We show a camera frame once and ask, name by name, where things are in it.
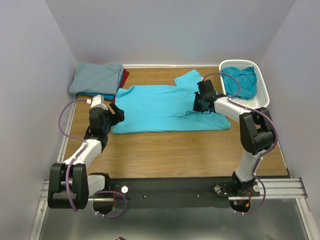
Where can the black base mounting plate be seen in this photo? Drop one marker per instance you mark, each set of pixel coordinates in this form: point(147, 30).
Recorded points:
point(171, 193)

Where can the teal t-shirt in basket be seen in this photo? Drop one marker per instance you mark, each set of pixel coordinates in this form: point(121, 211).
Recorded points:
point(246, 78)

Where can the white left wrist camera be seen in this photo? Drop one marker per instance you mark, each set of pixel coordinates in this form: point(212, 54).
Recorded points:
point(98, 101)

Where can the white perforated laundry basket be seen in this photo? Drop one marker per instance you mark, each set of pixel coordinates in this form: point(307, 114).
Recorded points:
point(262, 97)

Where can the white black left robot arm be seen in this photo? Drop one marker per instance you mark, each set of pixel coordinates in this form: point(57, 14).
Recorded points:
point(69, 184)

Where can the folded red t-shirt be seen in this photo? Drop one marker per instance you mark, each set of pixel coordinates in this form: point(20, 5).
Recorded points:
point(111, 98)

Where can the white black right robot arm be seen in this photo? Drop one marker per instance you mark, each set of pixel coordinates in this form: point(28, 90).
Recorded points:
point(257, 132)

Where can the folded grey-blue t-shirt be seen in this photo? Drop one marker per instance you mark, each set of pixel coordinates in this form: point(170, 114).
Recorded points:
point(97, 78)

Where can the bright cyan t-shirt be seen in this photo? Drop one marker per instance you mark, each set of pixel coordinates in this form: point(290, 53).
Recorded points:
point(165, 108)

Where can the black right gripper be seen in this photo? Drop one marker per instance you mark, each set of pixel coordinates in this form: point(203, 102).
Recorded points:
point(198, 105)

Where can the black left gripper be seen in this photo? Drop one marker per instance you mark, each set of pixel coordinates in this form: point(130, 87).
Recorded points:
point(114, 114)

